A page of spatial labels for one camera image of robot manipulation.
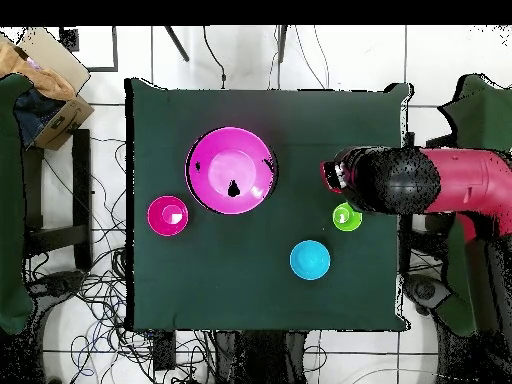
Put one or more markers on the large pink bowl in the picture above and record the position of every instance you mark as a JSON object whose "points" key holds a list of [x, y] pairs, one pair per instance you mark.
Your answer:
{"points": [[224, 144]]}

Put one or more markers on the small blue bowl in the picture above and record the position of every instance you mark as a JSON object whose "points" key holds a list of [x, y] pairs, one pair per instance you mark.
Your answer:
{"points": [[310, 262]]}

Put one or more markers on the green cup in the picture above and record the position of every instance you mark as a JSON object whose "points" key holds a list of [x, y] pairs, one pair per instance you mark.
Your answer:
{"points": [[344, 222]]}

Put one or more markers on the black rounded floor base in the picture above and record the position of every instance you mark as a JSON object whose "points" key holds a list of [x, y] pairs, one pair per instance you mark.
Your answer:
{"points": [[60, 282]]}

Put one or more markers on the black floor box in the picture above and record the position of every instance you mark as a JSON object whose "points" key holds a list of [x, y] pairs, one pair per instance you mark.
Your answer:
{"points": [[164, 352]]}

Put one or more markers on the black tripod leg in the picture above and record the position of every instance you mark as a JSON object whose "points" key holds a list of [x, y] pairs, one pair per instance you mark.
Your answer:
{"points": [[282, 44], [176, 43]]}

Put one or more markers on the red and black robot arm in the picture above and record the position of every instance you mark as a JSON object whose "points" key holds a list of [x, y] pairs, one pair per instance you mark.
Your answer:
{"points": [[460, 180]]}

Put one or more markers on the cardboard box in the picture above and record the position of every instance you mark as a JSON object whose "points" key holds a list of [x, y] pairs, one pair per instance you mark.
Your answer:
{"points": [[60, 120]]}

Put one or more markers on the dark green tablecloth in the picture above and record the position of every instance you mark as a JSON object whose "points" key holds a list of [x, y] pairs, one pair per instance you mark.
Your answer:
{"points": [[260, 288]]}

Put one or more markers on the green side table cloth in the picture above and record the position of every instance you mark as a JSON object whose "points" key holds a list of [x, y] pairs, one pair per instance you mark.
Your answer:
{"points": [[12, 200], [480, 120]]}

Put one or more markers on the black square frame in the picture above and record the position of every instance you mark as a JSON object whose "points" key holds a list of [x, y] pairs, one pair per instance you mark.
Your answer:
{"points": [[114, 48]]}

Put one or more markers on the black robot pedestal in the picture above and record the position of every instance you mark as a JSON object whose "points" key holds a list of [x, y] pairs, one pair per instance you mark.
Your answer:
{"points": [[260, 360]]}

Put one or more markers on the crimson bowl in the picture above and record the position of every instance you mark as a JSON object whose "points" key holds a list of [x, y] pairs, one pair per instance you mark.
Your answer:
{"points": [[158, 218]]}

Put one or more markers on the black stool frame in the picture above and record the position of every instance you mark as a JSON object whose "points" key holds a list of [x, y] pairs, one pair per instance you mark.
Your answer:
{"points": [[82, 180]]}

